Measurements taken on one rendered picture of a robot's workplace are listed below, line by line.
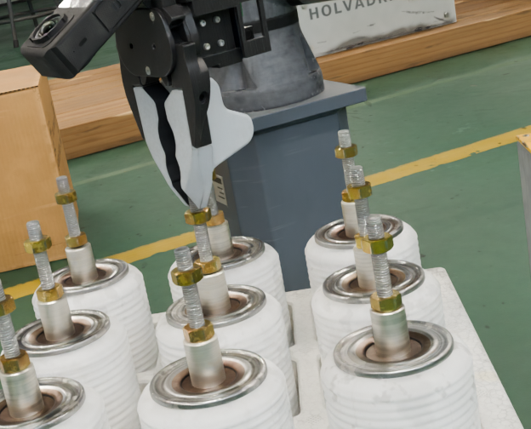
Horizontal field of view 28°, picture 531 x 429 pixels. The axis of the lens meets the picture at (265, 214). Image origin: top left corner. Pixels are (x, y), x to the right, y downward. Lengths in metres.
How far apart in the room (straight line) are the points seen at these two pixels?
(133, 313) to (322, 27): 2.08
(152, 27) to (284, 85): 0.51
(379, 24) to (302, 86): 1.78
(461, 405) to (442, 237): 0.96
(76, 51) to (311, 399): 0.30
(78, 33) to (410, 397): 0.30
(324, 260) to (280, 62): 0.40
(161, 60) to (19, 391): 0.23
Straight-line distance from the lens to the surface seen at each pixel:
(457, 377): 0.64
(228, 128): 0.74
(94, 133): 2.60
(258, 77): 1.20
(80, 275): 0.90
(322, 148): 1.23
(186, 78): 0.69
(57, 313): 0.78
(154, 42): 0.71
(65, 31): 0.67
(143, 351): 0.90
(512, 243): 1.54
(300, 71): 1.22
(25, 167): 1.79
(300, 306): 0.94
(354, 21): 2.95
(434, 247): 1.56
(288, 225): 1.23
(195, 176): 0.73
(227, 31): 0.73
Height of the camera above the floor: 0.54
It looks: 17 degrees down
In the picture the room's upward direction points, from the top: 10 degrees counter-clockwise
